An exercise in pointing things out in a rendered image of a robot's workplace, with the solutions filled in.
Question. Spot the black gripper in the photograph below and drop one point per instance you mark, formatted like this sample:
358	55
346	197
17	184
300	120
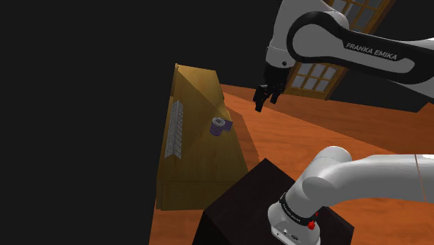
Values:
274	75

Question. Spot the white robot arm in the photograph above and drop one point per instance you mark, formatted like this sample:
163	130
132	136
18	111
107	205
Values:
339	176

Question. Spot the wooden door with glass panes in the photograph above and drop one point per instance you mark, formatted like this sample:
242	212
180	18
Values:
315	78

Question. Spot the grey computer keyboard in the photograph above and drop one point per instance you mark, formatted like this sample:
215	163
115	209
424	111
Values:
174	130

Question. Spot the wooden desk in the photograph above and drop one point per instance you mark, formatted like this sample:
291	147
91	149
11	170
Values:
200	159

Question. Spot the dark robot stand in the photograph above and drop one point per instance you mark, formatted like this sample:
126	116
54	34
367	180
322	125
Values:
244	207

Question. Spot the purple striped mug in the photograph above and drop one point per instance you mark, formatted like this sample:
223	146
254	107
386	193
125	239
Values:
219	126

